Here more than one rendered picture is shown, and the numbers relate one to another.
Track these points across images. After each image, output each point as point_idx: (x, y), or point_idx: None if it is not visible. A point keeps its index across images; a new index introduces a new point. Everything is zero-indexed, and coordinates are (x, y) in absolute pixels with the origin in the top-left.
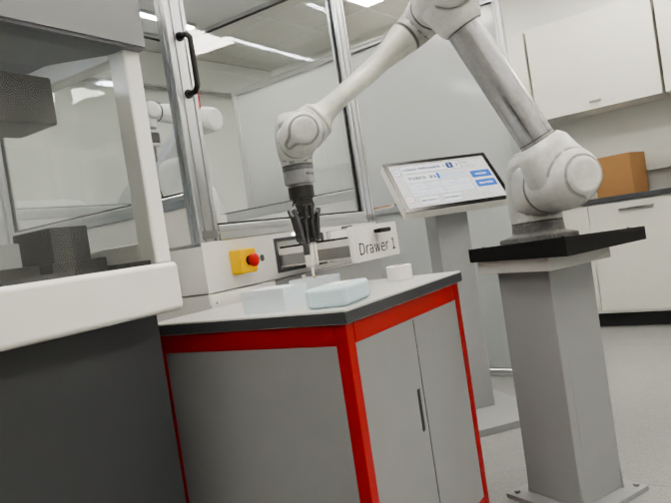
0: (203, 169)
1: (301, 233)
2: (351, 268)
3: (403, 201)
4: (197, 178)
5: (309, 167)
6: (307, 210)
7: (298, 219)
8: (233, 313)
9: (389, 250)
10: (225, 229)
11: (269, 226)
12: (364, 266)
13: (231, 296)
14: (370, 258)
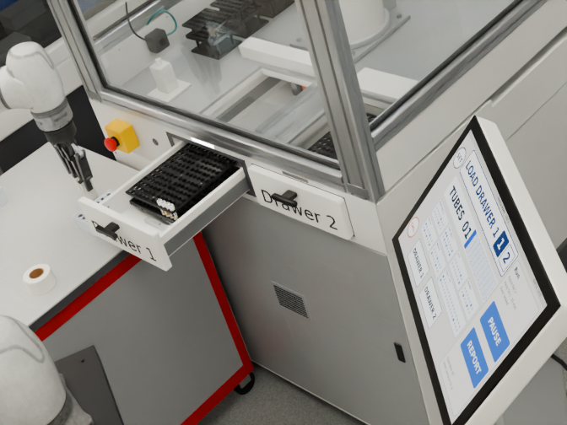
0: (71, 35)
1: (63, 164)
2: (309, 230)
3: (410, 217)
4: (68, 42)
5: (33, 115)
6: (59, 149)
7: (56, 151)
8: (12, 184)
9: (146, 256)
10: (106, 97)
11: (156, 116)
12: (341, 244)
13: (128, 155)
14: (113, 244)
